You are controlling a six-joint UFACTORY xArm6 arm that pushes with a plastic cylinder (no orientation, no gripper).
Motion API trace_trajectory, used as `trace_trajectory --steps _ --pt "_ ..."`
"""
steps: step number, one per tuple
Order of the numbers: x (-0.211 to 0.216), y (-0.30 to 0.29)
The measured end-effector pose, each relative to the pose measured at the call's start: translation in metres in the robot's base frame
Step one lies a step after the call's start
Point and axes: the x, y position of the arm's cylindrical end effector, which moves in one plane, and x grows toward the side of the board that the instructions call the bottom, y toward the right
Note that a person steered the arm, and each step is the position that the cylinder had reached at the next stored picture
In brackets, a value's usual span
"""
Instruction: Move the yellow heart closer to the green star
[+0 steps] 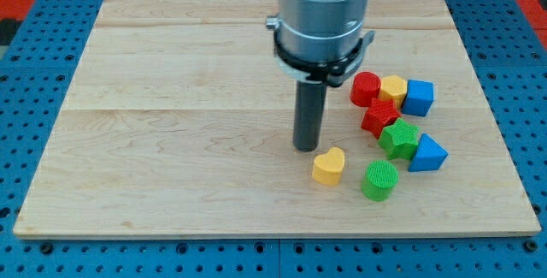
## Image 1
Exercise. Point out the yellow heart block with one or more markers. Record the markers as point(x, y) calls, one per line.
point(328, 167)

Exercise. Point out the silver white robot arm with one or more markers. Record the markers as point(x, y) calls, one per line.
point(320, 41)

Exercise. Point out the red star block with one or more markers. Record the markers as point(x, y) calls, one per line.
point(380, 114)

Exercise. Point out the green star block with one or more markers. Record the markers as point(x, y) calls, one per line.
point(399, 140)

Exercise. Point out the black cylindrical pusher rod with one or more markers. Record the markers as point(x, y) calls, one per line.
point(309, 107)

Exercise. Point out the light wooden board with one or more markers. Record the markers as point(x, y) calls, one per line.
point(177, 125)

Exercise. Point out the red cylinder block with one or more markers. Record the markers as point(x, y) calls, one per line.
point(365, 87)

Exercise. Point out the green cylinder block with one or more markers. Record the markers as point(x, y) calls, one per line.
point(379, 180)

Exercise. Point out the yellow hexagon block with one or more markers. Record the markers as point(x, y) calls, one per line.
point(393, 87)

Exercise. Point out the blue cube block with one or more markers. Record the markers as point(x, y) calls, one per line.
point(419, 98)

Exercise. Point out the blue triangle block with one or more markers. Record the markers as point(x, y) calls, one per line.
point(429, 155)

